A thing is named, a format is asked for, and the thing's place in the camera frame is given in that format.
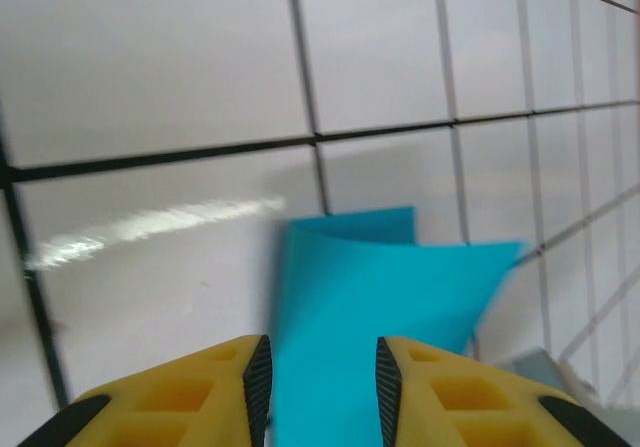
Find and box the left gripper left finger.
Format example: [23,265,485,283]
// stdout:
[19,335,274,447]

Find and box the blue paper sheet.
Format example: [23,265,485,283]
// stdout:
[269,206,531,447]

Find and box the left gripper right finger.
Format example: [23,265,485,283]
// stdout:
[374,336,631,447]

